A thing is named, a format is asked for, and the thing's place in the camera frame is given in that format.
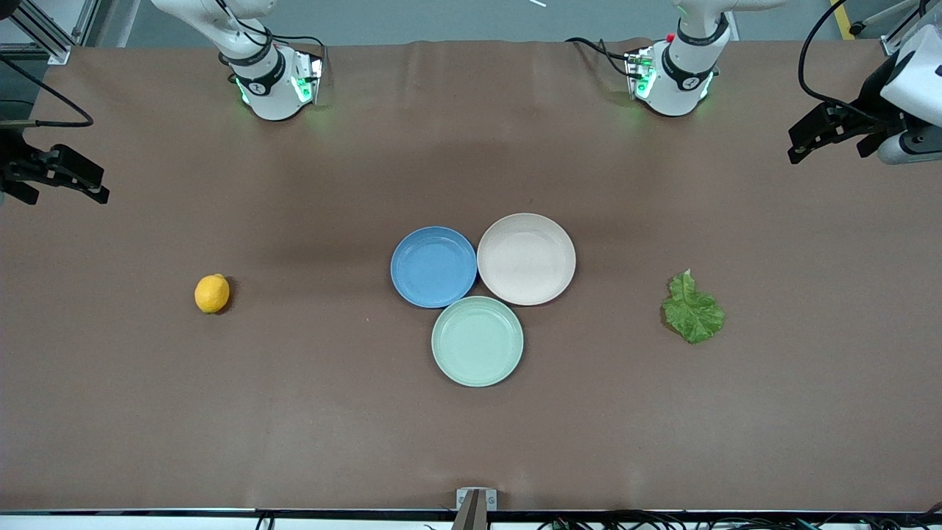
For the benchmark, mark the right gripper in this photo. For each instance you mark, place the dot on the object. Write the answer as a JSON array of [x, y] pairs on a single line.
[[13, 157]]

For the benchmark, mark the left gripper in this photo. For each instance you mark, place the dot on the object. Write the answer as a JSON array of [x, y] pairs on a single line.
[[870, 102]]

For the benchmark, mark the yellow lemon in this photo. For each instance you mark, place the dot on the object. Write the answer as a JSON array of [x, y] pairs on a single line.
[[212, 294]]

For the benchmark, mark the green lettuce leaf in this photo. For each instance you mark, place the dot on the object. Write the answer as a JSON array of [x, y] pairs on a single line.
[[693, 313]]

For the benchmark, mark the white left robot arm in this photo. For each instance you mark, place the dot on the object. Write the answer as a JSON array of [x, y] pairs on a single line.
[[673, 88]]

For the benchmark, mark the brown table mat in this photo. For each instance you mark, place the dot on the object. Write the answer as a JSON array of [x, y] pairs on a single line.
[[221, 405]]

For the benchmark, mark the beige plate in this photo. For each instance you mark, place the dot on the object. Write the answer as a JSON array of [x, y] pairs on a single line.
[[526, 259]]

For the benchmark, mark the blue plate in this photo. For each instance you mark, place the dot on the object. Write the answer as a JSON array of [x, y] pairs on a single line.
[[434, 269]]

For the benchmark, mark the pale green plate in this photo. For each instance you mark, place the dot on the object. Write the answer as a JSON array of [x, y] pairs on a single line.
[[477, 342]]

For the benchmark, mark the aluminium frame post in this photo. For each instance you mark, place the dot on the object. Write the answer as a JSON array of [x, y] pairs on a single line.
[[40, 33], [898, 18]]

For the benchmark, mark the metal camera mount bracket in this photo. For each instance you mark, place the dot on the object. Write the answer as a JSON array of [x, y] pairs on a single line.
[[475, 502]]

